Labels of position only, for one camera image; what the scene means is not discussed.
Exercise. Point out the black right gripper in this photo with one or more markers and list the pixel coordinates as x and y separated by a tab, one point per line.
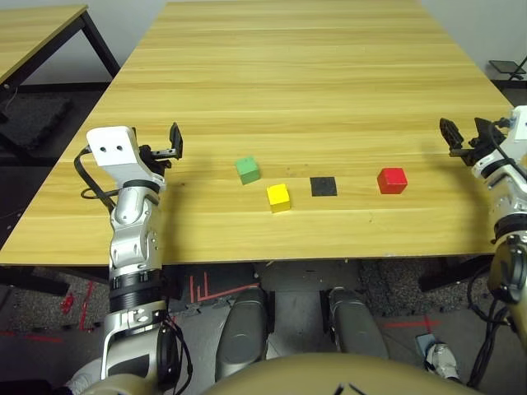
481	152

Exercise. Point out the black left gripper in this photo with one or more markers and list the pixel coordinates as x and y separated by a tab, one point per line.
158	162

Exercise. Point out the green wooden block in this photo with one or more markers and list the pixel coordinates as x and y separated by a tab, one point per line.
248	169

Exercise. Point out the red wooden block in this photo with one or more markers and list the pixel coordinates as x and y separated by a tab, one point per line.
392	181

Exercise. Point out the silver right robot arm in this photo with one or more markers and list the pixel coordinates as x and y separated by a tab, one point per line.
508	197

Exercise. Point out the black stand with flat base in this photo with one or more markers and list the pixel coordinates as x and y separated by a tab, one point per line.
507	66

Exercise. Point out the yellow wooden block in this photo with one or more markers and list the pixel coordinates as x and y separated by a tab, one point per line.
278	196

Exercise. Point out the dark floor mat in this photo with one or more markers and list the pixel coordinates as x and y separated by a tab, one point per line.
37	119

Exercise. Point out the black square marker pad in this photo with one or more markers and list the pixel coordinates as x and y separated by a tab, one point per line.
323	186

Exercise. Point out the speckled rubber floor mat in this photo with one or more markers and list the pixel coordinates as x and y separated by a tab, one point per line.
391	288

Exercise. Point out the grey robot stand base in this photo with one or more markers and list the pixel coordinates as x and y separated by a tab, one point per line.
304	280

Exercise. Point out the grey robot left leg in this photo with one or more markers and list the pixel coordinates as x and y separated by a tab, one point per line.
241	329

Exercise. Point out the grey robot leg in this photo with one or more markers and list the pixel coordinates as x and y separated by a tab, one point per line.
241	329
356	325

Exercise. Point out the grey robot right leg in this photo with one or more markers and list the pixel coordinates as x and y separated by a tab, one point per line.
356	325

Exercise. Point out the white sneaker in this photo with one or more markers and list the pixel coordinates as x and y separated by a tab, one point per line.
442	362

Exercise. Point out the tan robot torso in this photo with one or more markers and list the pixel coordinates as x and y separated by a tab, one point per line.
329	374

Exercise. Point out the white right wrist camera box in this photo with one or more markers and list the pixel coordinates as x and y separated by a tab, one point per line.
519	127

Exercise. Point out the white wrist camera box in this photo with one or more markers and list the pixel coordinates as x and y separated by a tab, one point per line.
519	127
111	148

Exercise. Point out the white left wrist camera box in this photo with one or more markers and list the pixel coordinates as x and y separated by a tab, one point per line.
111	148

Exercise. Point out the black table frame bar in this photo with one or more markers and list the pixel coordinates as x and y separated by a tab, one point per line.
453	277
33	286

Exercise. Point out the wooden side table black frame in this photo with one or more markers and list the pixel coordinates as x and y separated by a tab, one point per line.
33	33

